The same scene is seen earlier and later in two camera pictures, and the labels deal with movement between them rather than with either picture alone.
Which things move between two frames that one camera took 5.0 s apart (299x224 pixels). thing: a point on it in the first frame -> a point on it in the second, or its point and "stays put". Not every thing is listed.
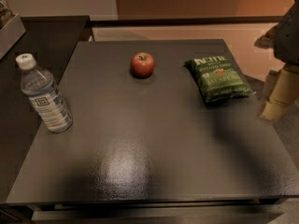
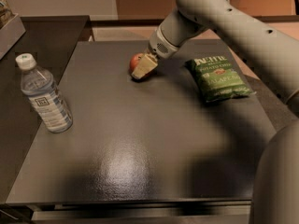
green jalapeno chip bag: (218, 78) stays put
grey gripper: (289, 37) -> (158, 47)
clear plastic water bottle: (49, 101) stays put
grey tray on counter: (10, 34) stays put
